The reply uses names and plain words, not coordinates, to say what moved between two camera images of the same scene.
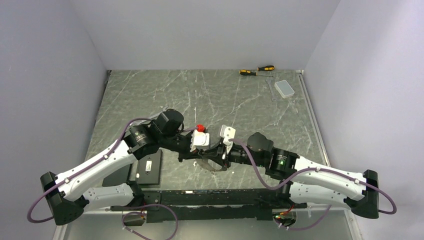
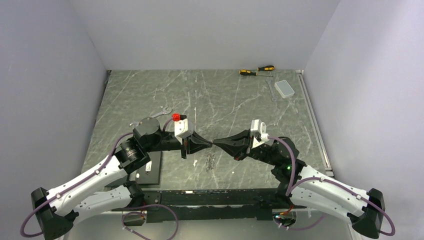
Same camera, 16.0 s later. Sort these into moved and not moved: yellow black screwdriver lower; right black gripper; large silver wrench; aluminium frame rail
Moved: right black gripper
Not moved: aluminium frame rail; large silver wrench; yellow black screwdriver lower
